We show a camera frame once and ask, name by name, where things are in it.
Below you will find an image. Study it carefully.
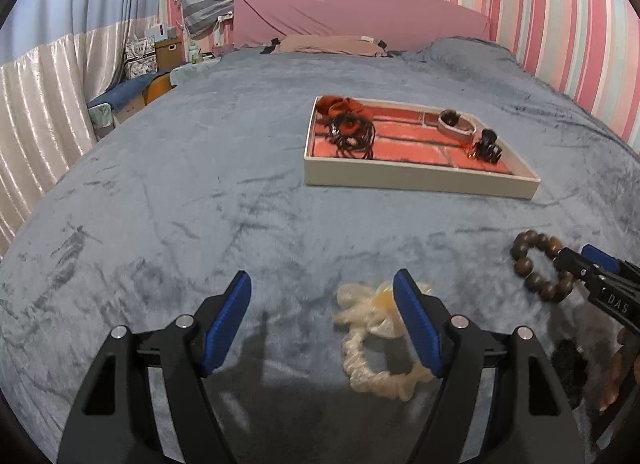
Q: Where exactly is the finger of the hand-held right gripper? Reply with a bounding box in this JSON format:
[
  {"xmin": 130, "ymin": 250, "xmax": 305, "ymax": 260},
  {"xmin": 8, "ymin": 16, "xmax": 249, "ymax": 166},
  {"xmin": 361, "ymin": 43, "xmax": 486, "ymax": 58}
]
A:
[
  {"xmin": 554, "ymin": 248, "xmax": 626, "ymax": 297},
  {"xmin": 581, "ymin": 244, "xmax": 640, "ymax": 285}
]

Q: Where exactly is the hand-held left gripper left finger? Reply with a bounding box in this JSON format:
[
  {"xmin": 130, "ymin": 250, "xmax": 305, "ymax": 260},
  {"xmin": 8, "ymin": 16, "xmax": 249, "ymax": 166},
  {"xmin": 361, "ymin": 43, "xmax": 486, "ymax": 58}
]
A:
[{"xmin": 56, "ymin": 270, "xmax": 252, "ymax": 464}]

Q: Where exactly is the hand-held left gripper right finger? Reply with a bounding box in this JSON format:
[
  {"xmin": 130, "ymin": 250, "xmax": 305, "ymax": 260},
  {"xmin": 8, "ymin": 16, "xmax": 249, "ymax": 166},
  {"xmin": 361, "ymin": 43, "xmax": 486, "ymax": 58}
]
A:
[{"xmin": 392, "ymin": 268, "xmax": 586, "ymax": 464}]

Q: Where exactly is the brown wooden bead bracelet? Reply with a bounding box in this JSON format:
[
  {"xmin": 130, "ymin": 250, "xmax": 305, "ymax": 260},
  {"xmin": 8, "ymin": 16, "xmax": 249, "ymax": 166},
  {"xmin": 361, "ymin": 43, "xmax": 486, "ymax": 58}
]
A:
[{"xmin": 511, "ymin": 230, "xmax": 576, "ymax": 302}]

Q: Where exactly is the cream scrunchie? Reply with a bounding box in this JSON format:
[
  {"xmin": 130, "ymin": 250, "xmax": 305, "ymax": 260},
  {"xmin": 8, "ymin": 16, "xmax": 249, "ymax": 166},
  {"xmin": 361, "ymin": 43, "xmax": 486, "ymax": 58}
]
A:
[{"xmin": 336, "ymin": 281, "xmax": 433, "ymax": 402}]

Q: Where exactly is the black hair claw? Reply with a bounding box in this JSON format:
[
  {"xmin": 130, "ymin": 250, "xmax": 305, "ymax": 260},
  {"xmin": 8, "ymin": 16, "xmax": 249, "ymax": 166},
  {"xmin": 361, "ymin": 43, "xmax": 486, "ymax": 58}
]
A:
[{"xmin": 472, "ymin": 129, "xmax": 503, "ymax": 165}]

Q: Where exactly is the beige jewelry tray orange lining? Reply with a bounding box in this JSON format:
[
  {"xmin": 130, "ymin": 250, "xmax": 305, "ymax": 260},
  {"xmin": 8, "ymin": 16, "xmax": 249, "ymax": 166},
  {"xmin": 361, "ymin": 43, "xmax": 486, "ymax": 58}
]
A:
[{"xmin": 303, "ymin": 95, "xmax": 542, "ymax": 201}]

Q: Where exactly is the thin black hair tie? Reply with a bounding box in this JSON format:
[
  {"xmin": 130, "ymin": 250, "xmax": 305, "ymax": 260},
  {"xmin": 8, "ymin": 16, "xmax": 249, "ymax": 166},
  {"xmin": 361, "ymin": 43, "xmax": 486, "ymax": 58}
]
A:
[{"xmin": 340, "ymin": 116, "xmax": 377, "ymax": 161}]

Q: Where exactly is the black braided cord bracelet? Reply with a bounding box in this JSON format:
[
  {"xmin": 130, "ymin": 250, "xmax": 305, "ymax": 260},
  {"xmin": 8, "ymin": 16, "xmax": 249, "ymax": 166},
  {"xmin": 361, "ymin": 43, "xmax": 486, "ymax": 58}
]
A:
[{"xmin": 327, "ymin": 116, "xmax": 351, "ymax": 145}]

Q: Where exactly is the orange scrunchie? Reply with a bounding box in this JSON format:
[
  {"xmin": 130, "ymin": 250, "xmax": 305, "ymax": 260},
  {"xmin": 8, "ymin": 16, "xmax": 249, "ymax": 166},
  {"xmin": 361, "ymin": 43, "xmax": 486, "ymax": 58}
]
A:
[{"xmin": 320, "ymin": 95, "xmax": 371, "ymax": 127}]

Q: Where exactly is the person's right hand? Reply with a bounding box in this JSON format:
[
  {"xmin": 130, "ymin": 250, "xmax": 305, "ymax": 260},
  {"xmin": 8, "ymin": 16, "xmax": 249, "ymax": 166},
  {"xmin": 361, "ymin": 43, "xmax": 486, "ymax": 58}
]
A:
[{"xmin": 597, "ymin": 328, "xmax": 640, "ymax": 412}]

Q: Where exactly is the black scrunchie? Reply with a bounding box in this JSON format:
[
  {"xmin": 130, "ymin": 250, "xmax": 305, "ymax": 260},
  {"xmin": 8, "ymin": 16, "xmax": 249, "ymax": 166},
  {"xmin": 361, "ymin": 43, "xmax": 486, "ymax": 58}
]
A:
[{"xmin": 550, "ymin": 339, "xmax": 588, "ymax": 395}]

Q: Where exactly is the grey plush blanket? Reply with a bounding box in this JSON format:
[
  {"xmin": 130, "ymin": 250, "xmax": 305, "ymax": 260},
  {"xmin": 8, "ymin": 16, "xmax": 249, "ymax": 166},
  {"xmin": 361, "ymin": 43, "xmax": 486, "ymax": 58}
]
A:
[{"xmin": 0, "ymin": 36, "xmax": 640, "ymax": 464}]

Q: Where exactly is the blue folded cloth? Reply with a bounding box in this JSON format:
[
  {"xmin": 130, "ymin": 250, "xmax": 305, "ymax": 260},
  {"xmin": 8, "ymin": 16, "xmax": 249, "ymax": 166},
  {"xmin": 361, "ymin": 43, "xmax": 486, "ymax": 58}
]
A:
[{"xmin": 87, "ymin": 74, "xmax": 171, "ymax": 110}]

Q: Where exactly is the brown cardboard box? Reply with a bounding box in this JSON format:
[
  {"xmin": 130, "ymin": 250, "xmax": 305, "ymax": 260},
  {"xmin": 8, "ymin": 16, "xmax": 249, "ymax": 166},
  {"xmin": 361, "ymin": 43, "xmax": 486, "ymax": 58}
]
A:
[{"xmin": 155, "ymin": 38, "xmax": 182, "ymax": 67}]

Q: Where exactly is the patterned storage box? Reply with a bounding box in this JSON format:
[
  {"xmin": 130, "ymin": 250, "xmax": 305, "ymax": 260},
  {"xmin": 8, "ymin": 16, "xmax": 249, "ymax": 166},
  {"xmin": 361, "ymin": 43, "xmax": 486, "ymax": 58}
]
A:
[{"xmin": 124, "ymin": 36, "xmax": 158, "ymax": 79}]

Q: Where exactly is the tan pillow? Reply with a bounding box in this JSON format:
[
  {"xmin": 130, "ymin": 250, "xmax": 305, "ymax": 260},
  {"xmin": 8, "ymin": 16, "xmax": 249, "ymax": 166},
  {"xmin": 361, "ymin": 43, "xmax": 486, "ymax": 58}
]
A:
[{"xmin": 272, "ymin": 34, "xmax": 388, "ymax": 57}]

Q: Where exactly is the blue and white curtain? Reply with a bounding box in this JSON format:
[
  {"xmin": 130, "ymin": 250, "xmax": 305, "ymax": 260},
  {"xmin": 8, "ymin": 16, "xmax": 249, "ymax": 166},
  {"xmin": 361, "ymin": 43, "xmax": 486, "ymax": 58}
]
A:
[{"xmin": 0, "ymin": 0, "xmax": 183, "ymax": 255}]

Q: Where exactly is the pink headboard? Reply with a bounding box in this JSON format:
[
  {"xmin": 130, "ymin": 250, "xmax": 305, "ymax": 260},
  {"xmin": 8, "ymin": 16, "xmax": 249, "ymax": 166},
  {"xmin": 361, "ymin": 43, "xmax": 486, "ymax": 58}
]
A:
[{"xmin": 234, "ymin": 0, "xmax": 491, "ymax": 52}]

